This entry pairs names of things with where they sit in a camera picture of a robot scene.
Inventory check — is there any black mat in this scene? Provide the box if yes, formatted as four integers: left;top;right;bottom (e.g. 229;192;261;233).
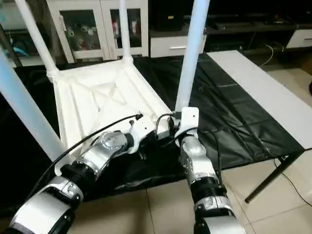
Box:
0;51;305;215

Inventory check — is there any black metal floor rod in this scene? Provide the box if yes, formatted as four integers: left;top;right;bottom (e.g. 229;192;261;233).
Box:
244;149;312;204

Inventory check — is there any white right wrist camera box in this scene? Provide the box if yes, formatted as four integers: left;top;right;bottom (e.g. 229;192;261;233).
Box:
175;107;199;139

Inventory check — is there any white plastic table top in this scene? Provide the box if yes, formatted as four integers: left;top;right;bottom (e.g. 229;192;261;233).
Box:
46;56;174;176

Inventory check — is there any white glass door cabinet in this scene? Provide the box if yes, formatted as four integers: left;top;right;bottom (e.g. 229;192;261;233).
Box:
46;0;149;63

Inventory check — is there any dark low tv stand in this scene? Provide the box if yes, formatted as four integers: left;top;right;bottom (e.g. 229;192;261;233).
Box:
205;12;312;53

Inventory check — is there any black speaker box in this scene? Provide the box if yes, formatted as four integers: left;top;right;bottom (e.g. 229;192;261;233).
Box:
152;0;188;31

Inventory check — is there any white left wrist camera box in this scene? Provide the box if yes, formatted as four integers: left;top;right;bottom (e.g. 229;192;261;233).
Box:
128;117;159;144

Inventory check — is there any white drawer unit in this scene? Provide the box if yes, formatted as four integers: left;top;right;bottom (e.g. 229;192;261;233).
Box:
150;35;208;58
287;28;312;49

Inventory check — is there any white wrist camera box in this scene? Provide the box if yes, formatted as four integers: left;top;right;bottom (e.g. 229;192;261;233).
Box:
175;107;199;139
128;117;159;144

